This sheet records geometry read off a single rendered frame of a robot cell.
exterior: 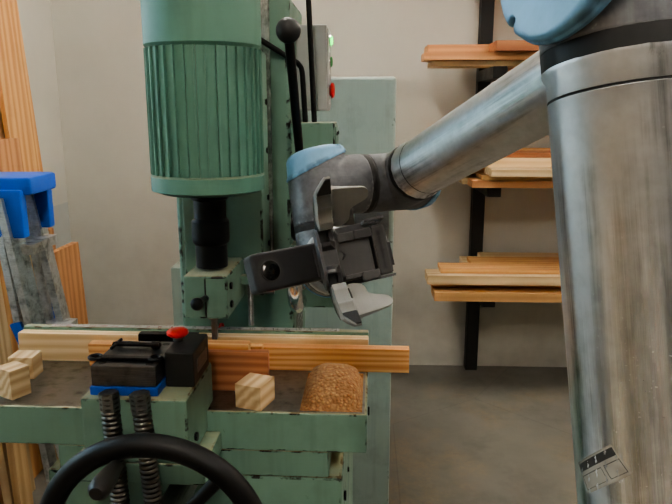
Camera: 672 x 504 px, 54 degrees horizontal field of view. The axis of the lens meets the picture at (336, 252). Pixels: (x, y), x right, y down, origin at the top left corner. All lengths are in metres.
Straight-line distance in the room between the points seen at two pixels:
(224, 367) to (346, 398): 0.20
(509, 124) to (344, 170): 0.28
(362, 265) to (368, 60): 2.59
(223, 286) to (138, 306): 2.61
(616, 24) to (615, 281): 0.16
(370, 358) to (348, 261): 0.37
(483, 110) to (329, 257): 0.25
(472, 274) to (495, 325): 0.64
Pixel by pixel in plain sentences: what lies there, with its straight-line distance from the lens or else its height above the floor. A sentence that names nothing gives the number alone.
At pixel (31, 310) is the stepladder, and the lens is 1.84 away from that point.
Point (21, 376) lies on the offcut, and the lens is 1.11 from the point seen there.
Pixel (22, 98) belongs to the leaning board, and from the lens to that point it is 2.97.
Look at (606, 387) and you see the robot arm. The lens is 0.49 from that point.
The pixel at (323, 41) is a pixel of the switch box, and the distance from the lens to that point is 1.30.
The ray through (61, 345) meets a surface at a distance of 1.23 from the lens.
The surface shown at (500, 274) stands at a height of 0.61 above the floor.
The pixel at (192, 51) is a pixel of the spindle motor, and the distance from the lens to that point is 0.97.
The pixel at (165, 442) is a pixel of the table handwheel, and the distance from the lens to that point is 0.81.
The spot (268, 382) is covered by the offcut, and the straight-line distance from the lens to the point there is 0.98.
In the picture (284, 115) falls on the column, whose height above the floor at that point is 1.31.
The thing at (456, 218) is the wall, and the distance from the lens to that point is 3.36.
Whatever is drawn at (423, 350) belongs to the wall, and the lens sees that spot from 3.53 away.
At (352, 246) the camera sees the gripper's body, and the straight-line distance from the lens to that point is 0.75.
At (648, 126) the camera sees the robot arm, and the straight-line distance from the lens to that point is 0.47.
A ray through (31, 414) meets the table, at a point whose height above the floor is 0.89.
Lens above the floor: 1.32
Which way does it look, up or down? 12 degrees down
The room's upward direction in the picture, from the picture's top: straight up
